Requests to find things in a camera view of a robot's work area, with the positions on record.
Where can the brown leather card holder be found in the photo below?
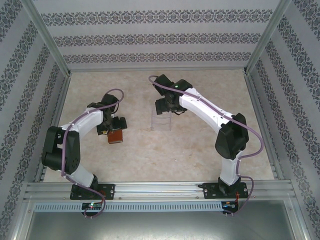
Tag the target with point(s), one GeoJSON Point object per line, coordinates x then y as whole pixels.
{"type": "Point", "coordinates": [115, 137]}

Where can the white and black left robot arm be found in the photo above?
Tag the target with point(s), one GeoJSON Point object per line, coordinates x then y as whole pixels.
{"type": "Point", "coordinates": [87, 120]}

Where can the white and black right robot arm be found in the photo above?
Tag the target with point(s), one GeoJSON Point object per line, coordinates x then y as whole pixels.
{"type": "Point", "coordinates": [207, 110]}

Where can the clear acrylic box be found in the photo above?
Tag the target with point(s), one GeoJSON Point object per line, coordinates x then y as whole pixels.
{"type": "Point", "coordinates": [161, 123]}

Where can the grey metal panel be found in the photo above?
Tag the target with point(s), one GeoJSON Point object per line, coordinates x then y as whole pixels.
{"type": "Point", "coordinates": [160, 227]}

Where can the aluminium side rail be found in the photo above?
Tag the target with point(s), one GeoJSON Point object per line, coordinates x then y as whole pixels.
{"type": "Point", "coordinates": [59, 110]}
{"type": "Point", "coordinates": [255, 105]}

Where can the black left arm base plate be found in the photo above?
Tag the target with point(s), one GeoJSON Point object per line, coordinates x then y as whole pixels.
{"type": "Point", "coordinates": [107, 191]}

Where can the aluminium mounting rail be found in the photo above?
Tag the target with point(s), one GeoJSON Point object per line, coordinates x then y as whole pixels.
{"type": "Point", "coordinates": [155, 191]}

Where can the aluminium frame post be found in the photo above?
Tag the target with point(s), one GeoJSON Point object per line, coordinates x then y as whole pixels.
{"type": "Point", "coordinates": [47, 37]}
{"type": "Point", "coordinates": [267, 37]}

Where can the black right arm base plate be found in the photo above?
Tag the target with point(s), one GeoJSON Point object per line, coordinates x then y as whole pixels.
{"type": "Point", "coordinates": [210, 191]}

